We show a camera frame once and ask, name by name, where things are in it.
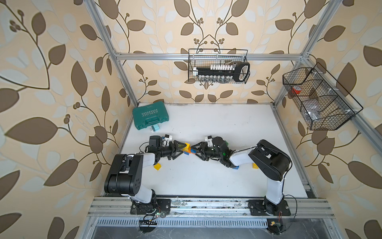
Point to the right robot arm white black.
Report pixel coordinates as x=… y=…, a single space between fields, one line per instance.
x=274 y=163

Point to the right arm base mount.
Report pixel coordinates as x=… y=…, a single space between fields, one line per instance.
x=267 y=208

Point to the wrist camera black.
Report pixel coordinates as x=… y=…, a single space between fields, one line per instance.
x=155 y=141
x=219 y=142

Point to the black white tool in basket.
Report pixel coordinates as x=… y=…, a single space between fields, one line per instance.
x=237 y=73

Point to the back wall wire basket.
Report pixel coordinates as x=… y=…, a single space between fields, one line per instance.
x=204 y=57

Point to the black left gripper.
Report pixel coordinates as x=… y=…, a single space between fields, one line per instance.
x=173 y=151

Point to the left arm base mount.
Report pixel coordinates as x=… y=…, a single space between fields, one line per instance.
x=159 y=207

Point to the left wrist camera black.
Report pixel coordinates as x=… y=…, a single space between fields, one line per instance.
x=155 y=141

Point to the teal USB wall charger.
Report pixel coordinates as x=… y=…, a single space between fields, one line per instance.
x=155 y=127

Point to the side wall wire basket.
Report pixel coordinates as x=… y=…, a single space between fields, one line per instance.
x=337 y=103

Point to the red object in basket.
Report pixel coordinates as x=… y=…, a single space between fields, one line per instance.
x=296 y=90

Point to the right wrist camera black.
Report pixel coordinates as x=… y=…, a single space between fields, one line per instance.
x=219 y=142

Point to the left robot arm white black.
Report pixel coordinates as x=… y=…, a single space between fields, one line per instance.
x=125 y=174

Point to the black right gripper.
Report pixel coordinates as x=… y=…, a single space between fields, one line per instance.
x=202 y=144

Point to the clear plastic bag in basket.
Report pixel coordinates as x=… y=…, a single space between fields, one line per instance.
x=313 y=108

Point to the green plastic tool case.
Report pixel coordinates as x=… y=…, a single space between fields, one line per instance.
x=149 y=115

